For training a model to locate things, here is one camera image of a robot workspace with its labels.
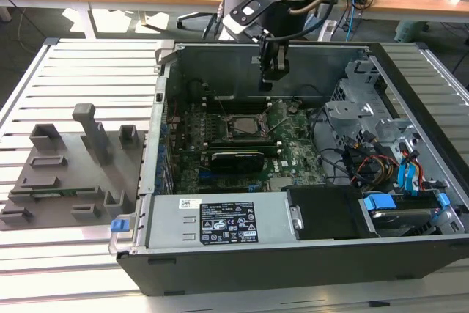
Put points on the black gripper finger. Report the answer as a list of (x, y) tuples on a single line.
[(265, 56), (283, 73)]

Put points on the silver CPU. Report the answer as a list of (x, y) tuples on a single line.
[(244, 125)]

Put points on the CPU socket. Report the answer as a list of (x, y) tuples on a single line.
[(228, 130)]

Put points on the round coin battery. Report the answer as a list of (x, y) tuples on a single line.
[(292, 108)]

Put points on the black RAM slot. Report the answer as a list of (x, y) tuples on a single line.
[(238, 99), (245, 151), (243, 143), (238, 106)]

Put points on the green motherboard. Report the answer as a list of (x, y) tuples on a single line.
[(304, 137)]

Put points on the metal drive cage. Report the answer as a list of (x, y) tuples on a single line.
[(346, 111)]

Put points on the black graphics card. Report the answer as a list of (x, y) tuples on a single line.
[(238, 162)]

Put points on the pale green bin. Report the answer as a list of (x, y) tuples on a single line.
[(410, 31)]

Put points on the black plastic shroud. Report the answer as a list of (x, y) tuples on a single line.
[(326, 214)]

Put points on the hard disk in blue carrier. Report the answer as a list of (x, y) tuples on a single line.
[(399, 216)]

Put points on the silver power supply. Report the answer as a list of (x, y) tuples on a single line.
[(168, 221)]

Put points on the black PC case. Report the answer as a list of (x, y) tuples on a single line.
[(256, 272)]

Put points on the blue case latch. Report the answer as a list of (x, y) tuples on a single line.
[(119, 226)]

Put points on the gray parts rack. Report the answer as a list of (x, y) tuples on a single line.
[(73, 177)]

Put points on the green RAM stick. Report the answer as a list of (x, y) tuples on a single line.
[(66, 193)]

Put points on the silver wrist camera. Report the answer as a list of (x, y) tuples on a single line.
[(243, 16)]

